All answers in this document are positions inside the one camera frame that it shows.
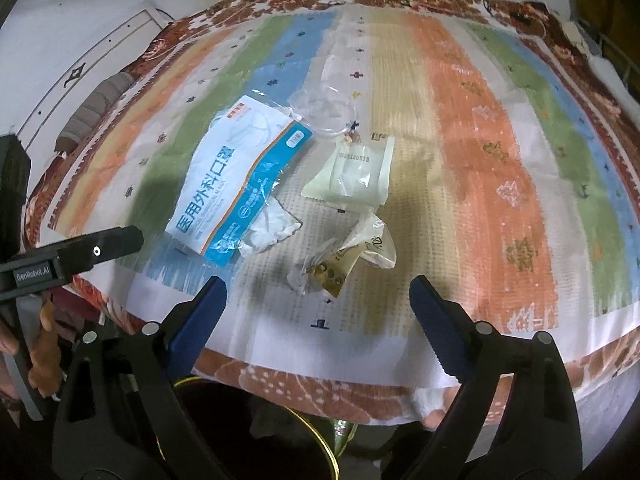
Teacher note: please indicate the dark bin with gold rim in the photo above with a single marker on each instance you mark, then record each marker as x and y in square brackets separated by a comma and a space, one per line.
[250, 435]

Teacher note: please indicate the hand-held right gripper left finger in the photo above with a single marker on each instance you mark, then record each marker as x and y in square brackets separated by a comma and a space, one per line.
[200, 325]

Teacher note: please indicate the green plastic bag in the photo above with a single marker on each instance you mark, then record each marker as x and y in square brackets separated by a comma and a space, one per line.
[345, 435]

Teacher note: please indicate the crumpled gold wrapper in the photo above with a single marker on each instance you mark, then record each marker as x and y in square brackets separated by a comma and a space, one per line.
[332, 270]

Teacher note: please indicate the floral blanket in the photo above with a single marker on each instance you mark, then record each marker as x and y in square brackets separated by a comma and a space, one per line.
[300, 390]

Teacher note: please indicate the person's left hand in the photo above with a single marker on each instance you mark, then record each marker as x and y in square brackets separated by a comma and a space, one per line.
[46, 350]

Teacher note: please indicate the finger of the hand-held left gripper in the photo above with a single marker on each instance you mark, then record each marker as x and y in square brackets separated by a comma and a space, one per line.
[100, 249]

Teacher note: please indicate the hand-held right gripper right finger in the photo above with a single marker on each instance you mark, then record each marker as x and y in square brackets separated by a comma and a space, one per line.
[435, 320]

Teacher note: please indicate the blue white mask packet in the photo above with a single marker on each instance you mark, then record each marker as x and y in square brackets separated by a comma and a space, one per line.
[225, 170]

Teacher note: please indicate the crumpled white plastic wrapper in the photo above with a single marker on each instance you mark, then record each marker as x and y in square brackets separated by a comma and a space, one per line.
[272, 230]

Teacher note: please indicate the clear plastic cup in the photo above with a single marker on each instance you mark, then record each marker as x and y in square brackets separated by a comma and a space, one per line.
[325, 110]

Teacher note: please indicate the rolled grey striped cloth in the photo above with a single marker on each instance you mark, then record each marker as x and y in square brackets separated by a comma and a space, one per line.
[95, 105]

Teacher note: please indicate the cream sachet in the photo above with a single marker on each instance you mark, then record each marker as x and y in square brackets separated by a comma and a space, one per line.
[360, 175]

